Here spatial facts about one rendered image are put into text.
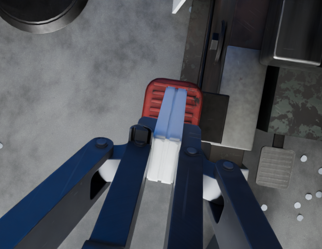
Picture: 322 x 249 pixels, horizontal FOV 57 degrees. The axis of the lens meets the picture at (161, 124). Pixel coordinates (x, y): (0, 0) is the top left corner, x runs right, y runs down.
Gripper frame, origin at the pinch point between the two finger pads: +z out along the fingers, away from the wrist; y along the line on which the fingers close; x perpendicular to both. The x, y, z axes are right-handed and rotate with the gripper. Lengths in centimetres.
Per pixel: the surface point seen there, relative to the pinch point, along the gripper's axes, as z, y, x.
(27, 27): 85, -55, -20
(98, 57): 85, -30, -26
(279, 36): 20.2, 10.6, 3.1
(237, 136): 20.6, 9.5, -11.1
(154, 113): 10.6, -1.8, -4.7
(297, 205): 68, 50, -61
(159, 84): 11.7, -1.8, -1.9
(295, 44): 19.9, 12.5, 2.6
